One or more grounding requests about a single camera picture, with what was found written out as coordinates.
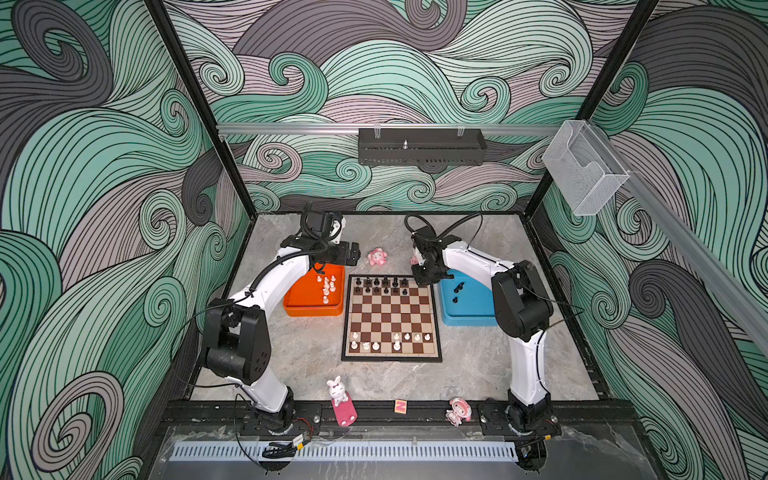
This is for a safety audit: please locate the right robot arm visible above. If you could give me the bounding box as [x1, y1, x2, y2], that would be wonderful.
[404, 214, 554, 431]

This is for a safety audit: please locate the chess board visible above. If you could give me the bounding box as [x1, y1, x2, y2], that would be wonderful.
[341, 275, 442, 363]

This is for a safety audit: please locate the clear acrylic wall box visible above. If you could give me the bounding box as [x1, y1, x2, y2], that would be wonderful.
[542, 120, 629, 217]

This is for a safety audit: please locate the black wall shelf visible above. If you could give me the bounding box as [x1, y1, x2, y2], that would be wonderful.
[358, 127, 488, 173]

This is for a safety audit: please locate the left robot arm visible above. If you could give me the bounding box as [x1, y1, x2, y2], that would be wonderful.
[199, 207, 361, 430]

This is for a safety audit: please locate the blue plastic tray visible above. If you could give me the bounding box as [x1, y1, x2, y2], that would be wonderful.
[437, 270, 498, 327]

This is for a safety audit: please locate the pink haired doll figure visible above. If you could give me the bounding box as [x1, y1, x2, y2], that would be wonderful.
[446, 397, 472, 427]

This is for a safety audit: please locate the orange plastic tray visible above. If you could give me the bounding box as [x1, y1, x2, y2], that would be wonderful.
[283, 264, 346, 317]

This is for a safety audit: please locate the wooden letter block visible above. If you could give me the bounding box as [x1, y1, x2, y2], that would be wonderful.
[394, 400, 408, 415]

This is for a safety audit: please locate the pink kitty toy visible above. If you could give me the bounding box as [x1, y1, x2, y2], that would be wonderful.
[367, 247, 388, 266]

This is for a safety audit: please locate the white slotted cable duct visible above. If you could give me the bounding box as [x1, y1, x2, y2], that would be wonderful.
[170, 440, 518, 462]

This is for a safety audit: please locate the white rabbit figure pink base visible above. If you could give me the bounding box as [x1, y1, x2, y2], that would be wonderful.
[327, 376, 358, 427]

